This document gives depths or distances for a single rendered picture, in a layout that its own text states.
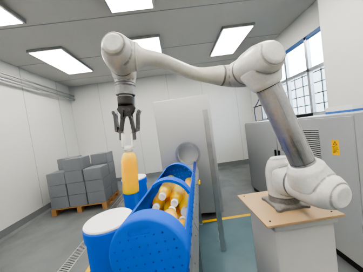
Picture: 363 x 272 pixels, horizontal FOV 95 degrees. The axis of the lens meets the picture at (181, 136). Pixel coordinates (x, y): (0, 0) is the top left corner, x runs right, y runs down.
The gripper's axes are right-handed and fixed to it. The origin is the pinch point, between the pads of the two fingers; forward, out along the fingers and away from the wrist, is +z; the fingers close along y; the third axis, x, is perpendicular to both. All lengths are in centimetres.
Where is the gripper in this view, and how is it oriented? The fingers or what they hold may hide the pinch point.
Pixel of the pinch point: (127, 140)
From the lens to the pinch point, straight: 80.8
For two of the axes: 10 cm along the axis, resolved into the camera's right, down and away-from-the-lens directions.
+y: -10.0, 0.4, 0.5
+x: -0.5, 0.1, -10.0
